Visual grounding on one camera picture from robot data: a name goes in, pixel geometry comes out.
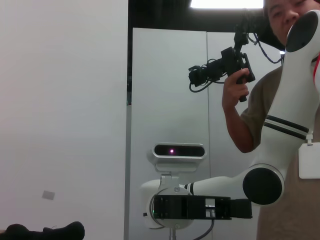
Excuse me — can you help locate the white id badge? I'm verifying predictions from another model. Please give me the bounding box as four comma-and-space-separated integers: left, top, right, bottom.
298, 129, 320, 180

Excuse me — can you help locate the gray partition post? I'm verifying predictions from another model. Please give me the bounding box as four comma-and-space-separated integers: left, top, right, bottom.
123, 103, 133, 240

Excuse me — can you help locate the red lanyard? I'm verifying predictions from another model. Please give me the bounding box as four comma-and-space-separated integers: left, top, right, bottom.
310, 52, 320, 87

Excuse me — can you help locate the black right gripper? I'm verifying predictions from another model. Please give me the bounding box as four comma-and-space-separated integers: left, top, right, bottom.
152, 194, 253, 221

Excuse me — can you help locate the rectangular ceiling light panel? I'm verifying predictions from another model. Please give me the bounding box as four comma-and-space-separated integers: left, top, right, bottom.
189, 0, 265, 10

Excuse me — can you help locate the gray right gripper cable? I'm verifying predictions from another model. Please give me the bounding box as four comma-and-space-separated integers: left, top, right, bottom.
196, 219, 216, 240

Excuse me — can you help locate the black cloth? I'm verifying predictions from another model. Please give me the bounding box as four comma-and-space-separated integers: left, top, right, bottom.
5, 221, 86, 240

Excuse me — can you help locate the person in beige shirt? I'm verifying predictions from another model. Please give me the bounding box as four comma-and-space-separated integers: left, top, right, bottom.
239, 0, 320, 240

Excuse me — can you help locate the black teleoperation controller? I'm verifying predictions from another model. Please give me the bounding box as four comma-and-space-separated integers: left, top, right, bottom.
187, 8, 257, 103

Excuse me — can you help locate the gray wall label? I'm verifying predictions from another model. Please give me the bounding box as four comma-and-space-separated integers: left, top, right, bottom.
41, 190, 56, 201

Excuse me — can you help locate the person right hand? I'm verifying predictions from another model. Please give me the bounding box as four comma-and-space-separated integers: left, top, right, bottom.
221, 67, 251, 110

